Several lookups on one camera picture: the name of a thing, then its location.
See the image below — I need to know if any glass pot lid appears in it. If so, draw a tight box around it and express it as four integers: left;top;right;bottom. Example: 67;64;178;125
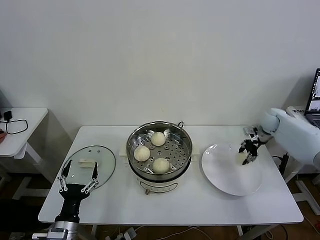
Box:
61;145;117;193

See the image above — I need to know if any stainless steel steamer basket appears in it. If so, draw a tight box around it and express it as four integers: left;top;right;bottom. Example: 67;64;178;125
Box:
125;121;193;181

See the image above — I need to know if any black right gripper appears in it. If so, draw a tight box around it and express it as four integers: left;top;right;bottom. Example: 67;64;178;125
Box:
237;138;261;166

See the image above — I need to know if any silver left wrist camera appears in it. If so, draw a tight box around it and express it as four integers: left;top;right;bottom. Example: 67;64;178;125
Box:
31;226;70;240

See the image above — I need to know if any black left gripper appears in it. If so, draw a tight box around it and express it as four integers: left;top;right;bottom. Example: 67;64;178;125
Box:
57;159;100;223

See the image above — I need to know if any white power strip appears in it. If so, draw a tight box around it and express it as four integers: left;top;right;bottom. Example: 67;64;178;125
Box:
104;226;138;240

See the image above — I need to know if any white round plate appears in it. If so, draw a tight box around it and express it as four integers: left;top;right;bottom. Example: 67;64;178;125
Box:
200;142;263;197

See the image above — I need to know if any open black laptop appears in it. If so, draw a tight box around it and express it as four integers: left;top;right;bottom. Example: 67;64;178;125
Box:
304;67;320;130

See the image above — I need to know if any white side table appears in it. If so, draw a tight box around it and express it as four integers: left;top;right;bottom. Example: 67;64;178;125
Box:
0;107;52;201

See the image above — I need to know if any white steamed baozi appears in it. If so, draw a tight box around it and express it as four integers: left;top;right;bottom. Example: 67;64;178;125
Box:
150;131;166;147
133;145;151;162
152;157;171;174
236;151;248;166

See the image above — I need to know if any black power adapter with cable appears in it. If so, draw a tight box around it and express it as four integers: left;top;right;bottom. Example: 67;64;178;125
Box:
0;110;29;136

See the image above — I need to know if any white side desk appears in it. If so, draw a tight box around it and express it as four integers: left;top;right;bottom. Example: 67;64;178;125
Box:
284;106;320;216

